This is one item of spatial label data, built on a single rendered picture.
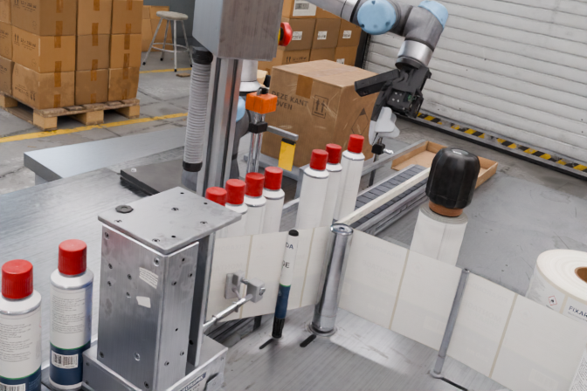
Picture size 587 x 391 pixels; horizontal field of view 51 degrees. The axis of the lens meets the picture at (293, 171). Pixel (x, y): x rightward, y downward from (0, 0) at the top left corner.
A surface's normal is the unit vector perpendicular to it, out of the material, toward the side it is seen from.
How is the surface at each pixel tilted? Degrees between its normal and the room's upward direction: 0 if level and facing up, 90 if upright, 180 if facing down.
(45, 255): 0
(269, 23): 90
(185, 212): 0
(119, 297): 90
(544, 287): 90
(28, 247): 0
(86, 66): 93
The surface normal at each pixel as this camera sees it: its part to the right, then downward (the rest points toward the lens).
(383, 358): 0.15, -0.93
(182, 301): 0.83, 0.31
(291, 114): -0.56, 0.21
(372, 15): -0.29, 0.28
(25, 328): 0.61, 0.36
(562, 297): -0.83, 0.08
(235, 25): 0.36, 0.38
